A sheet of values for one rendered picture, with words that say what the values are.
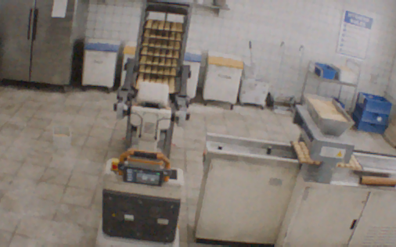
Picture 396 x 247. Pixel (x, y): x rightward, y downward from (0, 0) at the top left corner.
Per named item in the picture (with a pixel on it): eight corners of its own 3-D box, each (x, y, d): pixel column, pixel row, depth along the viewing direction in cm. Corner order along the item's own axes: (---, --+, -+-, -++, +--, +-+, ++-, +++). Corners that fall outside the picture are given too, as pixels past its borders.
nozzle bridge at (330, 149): (319, 144, 361) (329, 110, 349) (341, 184, 295) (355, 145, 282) (286, 140, 359) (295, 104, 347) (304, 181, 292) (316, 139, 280)
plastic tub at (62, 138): (70, 149, 455) (71, 137, 449) (53, 149, 447) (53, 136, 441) (70, 137, 480) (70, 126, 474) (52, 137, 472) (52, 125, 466)
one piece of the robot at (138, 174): (168, 192, 273) (172, 173, 256) (115, 185, 269) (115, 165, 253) (169, 178, 280) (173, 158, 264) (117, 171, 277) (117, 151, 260)
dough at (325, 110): (330, 106, 337) (332, 99, 335) (350, 131, 288) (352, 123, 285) (302, 102, 336) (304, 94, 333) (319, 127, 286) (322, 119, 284)
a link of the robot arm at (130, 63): (126, 53, 326) (138, 55, 327) (124, 65, 337) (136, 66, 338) (117, 94, 299) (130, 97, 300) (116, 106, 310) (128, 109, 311)
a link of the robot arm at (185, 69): (179, 59, 331) (192, 61, 332) (178, 71, 342) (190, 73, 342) (175, 102, 304) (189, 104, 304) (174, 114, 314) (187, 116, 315)
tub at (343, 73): (343, 76, 687) (345, 65, 679) (354, 84, 648) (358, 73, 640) (327, 73, 678) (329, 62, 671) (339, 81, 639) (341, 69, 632)
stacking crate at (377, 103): (379, 106, 699) (383, 96, 692) (390, 114, 663) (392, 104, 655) (355, 102, 691) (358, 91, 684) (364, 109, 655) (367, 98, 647)
